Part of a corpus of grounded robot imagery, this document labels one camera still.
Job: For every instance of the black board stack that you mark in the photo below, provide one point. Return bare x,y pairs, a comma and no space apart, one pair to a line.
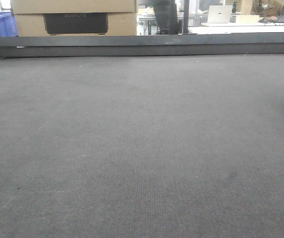
142,46

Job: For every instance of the black metal post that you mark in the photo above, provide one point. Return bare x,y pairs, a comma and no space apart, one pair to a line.
185,16

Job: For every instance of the standing person dark trousers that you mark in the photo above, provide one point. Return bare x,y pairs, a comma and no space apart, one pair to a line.
166,17

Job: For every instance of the seated person in background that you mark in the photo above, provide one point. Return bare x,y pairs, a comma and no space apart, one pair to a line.
267,8

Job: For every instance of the large cardboard box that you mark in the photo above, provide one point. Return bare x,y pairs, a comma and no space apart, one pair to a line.
39,18

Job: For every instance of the silver laptop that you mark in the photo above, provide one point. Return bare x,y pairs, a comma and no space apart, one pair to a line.
219,14

